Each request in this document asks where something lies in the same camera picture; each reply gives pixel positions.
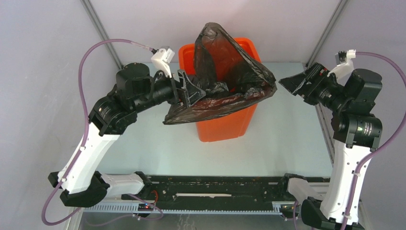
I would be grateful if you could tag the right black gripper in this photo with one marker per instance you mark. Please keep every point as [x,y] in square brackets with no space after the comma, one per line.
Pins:
[315,73]

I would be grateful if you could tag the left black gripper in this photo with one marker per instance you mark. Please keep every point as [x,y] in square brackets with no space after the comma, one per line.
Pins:
[186,93]

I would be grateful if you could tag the black plastic trash bag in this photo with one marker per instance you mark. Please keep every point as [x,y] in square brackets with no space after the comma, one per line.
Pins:
[230,77]

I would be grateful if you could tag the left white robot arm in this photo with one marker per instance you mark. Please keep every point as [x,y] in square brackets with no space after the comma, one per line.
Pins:
[135,91]

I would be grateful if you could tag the orange plastic trash bin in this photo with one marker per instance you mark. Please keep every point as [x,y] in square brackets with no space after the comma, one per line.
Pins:
[227,127]

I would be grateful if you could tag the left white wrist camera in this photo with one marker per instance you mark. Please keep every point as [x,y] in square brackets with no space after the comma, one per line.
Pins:
[161,59]

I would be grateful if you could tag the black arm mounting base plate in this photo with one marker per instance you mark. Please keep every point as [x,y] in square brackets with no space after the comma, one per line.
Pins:
[217,192]

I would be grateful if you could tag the grey cable duct strip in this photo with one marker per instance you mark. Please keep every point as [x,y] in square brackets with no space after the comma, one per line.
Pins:
[132,208]

